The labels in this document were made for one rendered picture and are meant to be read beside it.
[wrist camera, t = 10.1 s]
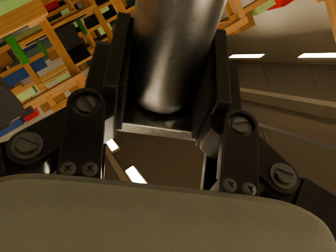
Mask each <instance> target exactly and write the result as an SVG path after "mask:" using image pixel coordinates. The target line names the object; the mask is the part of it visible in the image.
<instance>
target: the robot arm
mask: <svg viewBox="0 0 336 252"><path fill-rule="evenodd" d="M133 27H134V18H133V17H131V13H125V12H119V11H118V13H117V18H116V22H115V27H114V31H113V36H112V40H111V42H106V41H100V40H97V41H96V44H95V47H94V51H93V55H92V59H91V63H90V67H89V71H88V74H87V78H86V82H85V86H84V88H80V89H77V90H75V91H74V92H72V93H71V94H70V96H69V97H68V99H67V102H66V106H65V107H63V108H62V109H60V110H58V111H56V112H54V113H52V114H50V115H49V116H47V117H45V118H43V119H41V120H39V121H37V122H35V123H34V124H32V125H30V126H28V127H26V128H24V129H22V130H20V131H19V132H17V133H15V134H14V135H13V136H12V137H11V138H10V139H9V140H8V141H4V142H0V252H336V195H334V194H333V193H331V192H329V191H328V190H326V189H324V188H323V187H321V186H319V185H318V184H316V183H314V182H312V181H311V180H309V179H307V178H306V177H304V178H301V177H299V175H298V173H297V171H296V169H295V168H294V167H293V166H292V165H291V164H290V163H289V162H288V161H287V160H285V159H284V158H283V157H282V156H281V155H280V154H279V153H278V152H277V151H276V150H275V149H274V148H273V147H271V146H270V145H269V144H268V143H267V142H266V141H265V140H264V139H263V138H262V137H261V136H260V135H259V125H258V122H257V120H256V118H255V117H254V116H253V115H252V114H251V113H249V112H247V111H245V110H242V102H241V92H240V82H239V71H238V64H237V63H236V62H232V61H229V57H228V44H227V32H226V30H225V29H219V28H217V29H216V32H215V35H214V38H213V40H212V43H211V46H210V48H209V51H208V54H207V57H206V59H205V62H204V65H203V68H202V70H201V73H200V76H199V78H198V81H197V84H196V87H195V89H194V92H193V95H192V118H191V138H192V139H195V146H199V147H200V149H201V150H202V151H203V152H204V157H203V166H202V176H201V185H200V189H194V188H186V187H177V186H168V185H159V184H149V183H140V182H131V181H121V180H112V179H104V177H105V160H106V143H107V142H108V141H110V140H111V139H113V138H114V136H116V133H117V129H118V130H121V129H122V125H123V118H124V112H125V106H126V99H127V93H128V87H129V76H130V64H131V52H132V40H133Z"/></svg>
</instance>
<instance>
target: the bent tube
mask: <svg viewBox="0 0 336 252"><path fill-rule="evenodd" d="M226 3H227V0H135V9H134V21H133V33H132V46H131V58H130V71H129V83H128V90H127V97H126V103H125V109H124V116H123V122H122V128H121V129H117V130H116V131H121V132H128V133H136V134H143V135H151V136H159V137H166V138H174V139H181V140H189V141H196V139H192V96H193V93H194V90H195V88H196V85H197V82H198V79H199V77H200V74H201V71H202V68H203V66H204V63H205V60H206V58H207V55H208V52H209V49H210V47H211V44H212V41H213V38H214V36H215V33H216V30H217V28H218V25H219V22H220V19H221V17H222V14H223V11H224V8H225V6H226Z"/></svg>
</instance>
